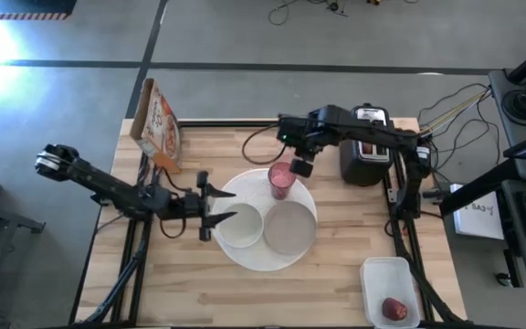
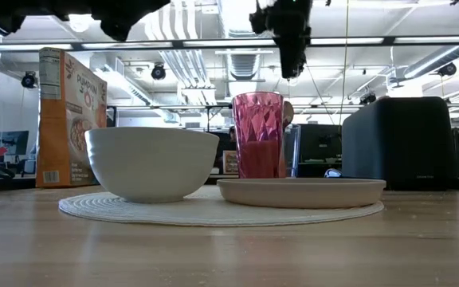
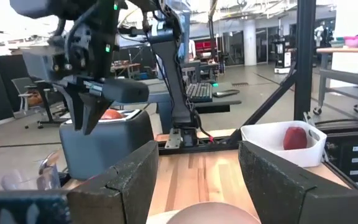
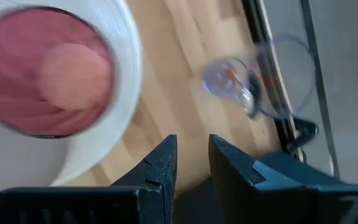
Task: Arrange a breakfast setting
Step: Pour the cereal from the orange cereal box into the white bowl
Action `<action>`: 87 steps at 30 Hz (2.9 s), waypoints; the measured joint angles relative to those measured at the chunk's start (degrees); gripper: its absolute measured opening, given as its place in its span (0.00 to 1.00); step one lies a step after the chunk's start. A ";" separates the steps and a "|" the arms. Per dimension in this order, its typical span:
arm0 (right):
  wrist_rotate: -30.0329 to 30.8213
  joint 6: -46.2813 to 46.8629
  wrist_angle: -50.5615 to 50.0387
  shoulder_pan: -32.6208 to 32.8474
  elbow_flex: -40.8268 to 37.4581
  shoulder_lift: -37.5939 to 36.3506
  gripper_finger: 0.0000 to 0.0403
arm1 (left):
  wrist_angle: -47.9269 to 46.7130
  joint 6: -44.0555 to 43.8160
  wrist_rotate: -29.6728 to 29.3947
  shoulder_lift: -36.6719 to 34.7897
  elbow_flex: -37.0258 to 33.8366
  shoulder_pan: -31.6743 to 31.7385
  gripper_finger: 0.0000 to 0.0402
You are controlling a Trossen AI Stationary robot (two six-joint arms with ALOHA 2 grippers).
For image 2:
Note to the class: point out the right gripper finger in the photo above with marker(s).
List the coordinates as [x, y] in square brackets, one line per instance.
[283, 56]
[299, 56]

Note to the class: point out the pink faceted tumbler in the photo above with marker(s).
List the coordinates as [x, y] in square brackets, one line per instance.
[259, 135]

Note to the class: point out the black toaster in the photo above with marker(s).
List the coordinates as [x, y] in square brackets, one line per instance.
[397, 143]

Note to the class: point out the beige ceramic plate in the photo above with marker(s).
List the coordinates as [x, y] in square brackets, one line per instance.
[301, 195]

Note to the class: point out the orange pumpkin cereal box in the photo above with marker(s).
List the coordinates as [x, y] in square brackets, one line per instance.
[54, 139]

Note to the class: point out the white ceramic bowl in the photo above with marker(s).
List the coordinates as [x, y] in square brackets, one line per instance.
[150, 167]

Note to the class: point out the white woven round placemat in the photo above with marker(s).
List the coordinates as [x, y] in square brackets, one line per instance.
[213, 215]

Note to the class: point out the clear drinking glass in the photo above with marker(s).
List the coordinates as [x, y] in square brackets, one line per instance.
[293, 151]

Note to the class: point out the printed cardboard box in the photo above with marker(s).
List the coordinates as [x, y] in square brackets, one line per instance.
[230, 162]

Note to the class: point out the small white rounded device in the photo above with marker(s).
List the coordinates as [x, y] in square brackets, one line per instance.
[332, 173]

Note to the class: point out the black computer monitor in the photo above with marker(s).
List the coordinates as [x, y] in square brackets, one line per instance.
[12, 141]

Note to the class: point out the silver ribbed ventilation duct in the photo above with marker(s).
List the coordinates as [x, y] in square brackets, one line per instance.
[237, 64]

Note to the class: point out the black overhead frame bar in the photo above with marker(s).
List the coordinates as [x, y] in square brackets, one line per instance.
[177, 44]

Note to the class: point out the grey round duct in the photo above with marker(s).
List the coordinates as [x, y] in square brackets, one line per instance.
[432, 65]

